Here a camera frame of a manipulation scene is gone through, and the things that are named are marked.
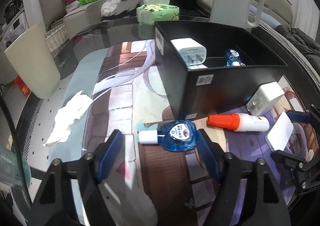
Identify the white power bank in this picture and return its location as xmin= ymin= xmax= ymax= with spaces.
xmin=265 ymin=112 xmax=293 ymax=152

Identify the white plug adapter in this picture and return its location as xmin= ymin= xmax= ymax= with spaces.
xmin=246 ymin=82 xmax=284 ymax=116

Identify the white glue bottle orange cap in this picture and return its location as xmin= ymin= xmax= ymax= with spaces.
xmin=207 ymin=113 xmax=270 ymax=132

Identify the blue eye drop bottle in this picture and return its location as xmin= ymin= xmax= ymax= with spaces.
xmin=225 ymin=49 xmax=241 ymax=67
xmin=138 ymin=120 xmax=199 ymax=152

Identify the black cardboard box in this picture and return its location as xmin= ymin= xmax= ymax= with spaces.
xmin=155 ymin=21 xmax=287 ymax=120

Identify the white square charger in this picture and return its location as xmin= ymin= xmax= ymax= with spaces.
xmin=171 ymin=38 xmax=207 ymax=66

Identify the crumpled white tissue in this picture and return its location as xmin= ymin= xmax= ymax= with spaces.
xmin=43 ymin=90 xmax=93 ymax=147

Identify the green white carton box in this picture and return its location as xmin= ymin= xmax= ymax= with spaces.
xmin=0 ymin=147 xmax=22 ymax=190

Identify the anime printed desk mat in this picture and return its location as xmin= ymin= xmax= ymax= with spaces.
xmin=62 ymin=39 xmax=311 ymax=226

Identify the light blue pillow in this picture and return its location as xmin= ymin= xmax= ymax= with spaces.
xmin=249 ymin=5 xmax=281 ymax=29

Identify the red gift box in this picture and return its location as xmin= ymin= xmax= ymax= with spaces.
xmin=15 ymin=76 xmax=31 ymax=97

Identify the cream tumbler cup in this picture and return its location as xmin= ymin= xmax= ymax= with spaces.
xmin=4 ymin=23 xmax=60 ymax=99

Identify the white woven basket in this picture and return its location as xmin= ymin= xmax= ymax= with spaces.
xmin=45 ymin=23 xmax=69 ymax=53

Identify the white electric kettle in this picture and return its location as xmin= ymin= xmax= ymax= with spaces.
xmin=209 ymin=0 xmax=265 ymax=29

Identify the white washing machine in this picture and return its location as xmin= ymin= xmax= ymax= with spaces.
xmin=1 ymin=11 xmax=29 ymax=44

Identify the white clothes pile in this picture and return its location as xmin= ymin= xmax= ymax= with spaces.
xmin=100 ymin=0 xmax=122 ymax=18

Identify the grey throw pillow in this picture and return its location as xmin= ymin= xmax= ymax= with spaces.
xmin=39 ymin=0 xmax=66 ymax=30

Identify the green tissue pack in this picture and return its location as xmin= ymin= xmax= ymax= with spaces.
xmin=137 ymin=4 xmax=180 ymax=26

